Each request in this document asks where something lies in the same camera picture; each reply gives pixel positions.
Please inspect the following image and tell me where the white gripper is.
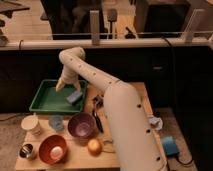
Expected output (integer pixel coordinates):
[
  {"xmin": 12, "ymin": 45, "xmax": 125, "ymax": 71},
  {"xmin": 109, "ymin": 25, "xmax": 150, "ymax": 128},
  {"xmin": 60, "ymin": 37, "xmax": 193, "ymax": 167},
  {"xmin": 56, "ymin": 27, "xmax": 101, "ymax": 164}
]
[{"xmin": 55, "ymin": 68, "xmax": 81, "ymax": 91}]

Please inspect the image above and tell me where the blue sponge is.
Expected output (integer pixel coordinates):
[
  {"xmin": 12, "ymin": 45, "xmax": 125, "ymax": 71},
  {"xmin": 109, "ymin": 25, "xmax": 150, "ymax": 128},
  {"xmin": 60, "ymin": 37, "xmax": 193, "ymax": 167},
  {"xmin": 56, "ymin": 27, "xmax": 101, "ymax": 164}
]
[{"xmin": 66, "ymin": 90, "xmax": 83, "ymax": 105}]

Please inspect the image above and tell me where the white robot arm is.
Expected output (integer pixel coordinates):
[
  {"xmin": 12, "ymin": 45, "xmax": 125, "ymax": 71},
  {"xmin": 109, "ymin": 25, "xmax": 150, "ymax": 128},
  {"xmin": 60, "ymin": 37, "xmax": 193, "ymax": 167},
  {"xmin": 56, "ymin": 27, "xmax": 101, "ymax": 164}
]
[{"xmin": 56, "ymin": 47, "xmax": 167, "ymax": 171}]

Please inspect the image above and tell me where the green plastic tray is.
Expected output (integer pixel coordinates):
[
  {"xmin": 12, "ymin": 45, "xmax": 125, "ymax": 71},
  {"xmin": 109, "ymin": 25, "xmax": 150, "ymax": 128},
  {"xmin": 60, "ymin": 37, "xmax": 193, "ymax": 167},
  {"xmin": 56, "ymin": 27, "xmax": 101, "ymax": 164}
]
[{"xmin": 29, "ymin": 79, "xmax": 87, "ymax": 115}]

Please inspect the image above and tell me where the clear blue plastic cup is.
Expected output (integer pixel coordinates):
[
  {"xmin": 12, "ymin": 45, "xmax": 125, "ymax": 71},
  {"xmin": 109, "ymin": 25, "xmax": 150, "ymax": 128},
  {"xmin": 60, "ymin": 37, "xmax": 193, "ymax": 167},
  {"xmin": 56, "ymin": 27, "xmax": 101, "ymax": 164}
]
[{"xmin": 49, "ymin": 115, "xmax": 64, "ymax": 132}]

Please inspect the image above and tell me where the purple bowl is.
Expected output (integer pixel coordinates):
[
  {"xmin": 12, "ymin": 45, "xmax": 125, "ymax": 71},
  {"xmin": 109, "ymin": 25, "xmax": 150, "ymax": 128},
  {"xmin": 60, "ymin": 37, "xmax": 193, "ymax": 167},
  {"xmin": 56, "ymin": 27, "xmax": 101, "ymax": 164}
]
[{"xmin": 68, "ymin": 113, "xmax": 96, "ymax": 138}]

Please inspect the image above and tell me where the white paper cup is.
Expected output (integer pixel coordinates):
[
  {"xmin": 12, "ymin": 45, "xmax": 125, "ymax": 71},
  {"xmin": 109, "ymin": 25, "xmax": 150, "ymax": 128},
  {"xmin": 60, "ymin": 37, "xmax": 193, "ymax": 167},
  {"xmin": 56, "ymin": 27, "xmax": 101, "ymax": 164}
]
[{"xmin": 21, "ymin": 114, "xmax": 41, "ymax": 136}]

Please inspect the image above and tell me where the red bowl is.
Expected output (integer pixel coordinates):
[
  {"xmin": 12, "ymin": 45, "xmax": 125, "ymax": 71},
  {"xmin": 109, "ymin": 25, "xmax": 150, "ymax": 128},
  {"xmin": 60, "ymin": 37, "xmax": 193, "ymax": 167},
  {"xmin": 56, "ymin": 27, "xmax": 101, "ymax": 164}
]
[{"xmin": 39, "ymin": 135, "xmax": 68, "ymax": 165}]

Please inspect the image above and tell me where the white egg in bowl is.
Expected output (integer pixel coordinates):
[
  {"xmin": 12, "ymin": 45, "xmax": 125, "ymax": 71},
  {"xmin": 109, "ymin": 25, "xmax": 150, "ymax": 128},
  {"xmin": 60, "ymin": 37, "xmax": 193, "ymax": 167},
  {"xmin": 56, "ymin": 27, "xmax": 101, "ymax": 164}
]
[{"xmin": 50, "ymin": 146, "xmax": 63, "ymax": 160}]

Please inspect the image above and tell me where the yellow apple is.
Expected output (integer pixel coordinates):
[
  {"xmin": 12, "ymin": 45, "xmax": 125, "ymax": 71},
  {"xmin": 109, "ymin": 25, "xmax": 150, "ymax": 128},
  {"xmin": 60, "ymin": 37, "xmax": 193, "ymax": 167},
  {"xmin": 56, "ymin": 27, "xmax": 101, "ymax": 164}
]
[{"xmin": 87, "ymin": 139, "xmax": 102, "ymax": 155}]

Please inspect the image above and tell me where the yellow banana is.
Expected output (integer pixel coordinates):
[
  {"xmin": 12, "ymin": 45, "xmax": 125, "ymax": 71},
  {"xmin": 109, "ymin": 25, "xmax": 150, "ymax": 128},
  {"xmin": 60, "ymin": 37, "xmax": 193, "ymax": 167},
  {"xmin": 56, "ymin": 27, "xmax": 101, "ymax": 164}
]
[{"xmin": 102, "ymin": 140, "xmax": 115, "ymax": 153}]

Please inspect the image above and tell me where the small metal cup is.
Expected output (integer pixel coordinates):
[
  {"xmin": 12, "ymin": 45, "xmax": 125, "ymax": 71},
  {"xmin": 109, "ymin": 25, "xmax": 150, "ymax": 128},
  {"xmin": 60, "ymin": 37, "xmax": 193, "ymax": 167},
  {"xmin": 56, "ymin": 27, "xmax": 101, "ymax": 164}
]
[{"xmin": 19, "ymin": 144, "xmax": 36, "ymax": 160}]

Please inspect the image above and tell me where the crumpled white cloth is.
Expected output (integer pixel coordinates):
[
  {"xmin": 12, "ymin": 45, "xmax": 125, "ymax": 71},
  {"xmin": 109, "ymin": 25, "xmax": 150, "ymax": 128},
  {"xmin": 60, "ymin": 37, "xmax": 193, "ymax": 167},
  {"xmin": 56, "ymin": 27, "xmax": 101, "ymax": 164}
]
[{"xmin": 148, "ymin": 116, "xmax": 163, "ymax": 131}]

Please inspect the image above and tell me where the blue box on floor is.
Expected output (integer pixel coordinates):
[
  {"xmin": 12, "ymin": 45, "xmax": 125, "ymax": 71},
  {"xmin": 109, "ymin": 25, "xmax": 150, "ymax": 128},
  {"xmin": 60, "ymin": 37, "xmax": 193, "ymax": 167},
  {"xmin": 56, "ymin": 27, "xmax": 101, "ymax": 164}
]
[{"xmin": 161, "ymin": 136, "xmax": 179, "ymax": 157}]

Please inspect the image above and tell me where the black handled kitchen tool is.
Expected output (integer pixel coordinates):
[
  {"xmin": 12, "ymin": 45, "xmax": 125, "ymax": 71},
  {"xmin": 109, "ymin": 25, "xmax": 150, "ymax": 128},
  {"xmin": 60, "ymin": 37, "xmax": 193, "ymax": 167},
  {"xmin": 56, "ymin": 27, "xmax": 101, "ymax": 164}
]
[{"xmin": 92, "ymin": 95, "xmax": 104, "ymax": 133}]

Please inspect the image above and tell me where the wooden post left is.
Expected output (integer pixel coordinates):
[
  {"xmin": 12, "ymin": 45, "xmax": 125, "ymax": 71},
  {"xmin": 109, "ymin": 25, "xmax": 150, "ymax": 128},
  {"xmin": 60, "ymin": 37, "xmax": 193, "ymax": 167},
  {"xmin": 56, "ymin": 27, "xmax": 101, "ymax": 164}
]
[{"xmin": 90, "ymin": 10, "xmax": 100, "ymax": 46}]

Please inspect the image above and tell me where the wooden post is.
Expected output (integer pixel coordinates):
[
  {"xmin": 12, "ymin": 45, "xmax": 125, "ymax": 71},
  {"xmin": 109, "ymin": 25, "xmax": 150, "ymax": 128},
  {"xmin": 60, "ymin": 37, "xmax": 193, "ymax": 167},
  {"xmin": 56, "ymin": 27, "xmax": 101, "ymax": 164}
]
[
  {"xmin": 181, "ymin": 9, "xmax": 205, "ymax": 43},
  {"xmin": 90, "ymin": 10, "xmax": 100, "ymax": 46}
]

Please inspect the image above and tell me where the wooden post right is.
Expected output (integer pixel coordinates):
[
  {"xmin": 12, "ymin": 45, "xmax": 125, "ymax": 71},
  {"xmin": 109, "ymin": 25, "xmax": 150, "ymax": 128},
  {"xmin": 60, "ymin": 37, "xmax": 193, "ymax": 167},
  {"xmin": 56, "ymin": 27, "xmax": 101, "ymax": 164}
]
[{"xmin": 181, "ymin": 9, "xmax": 205, "ymax": 43}]

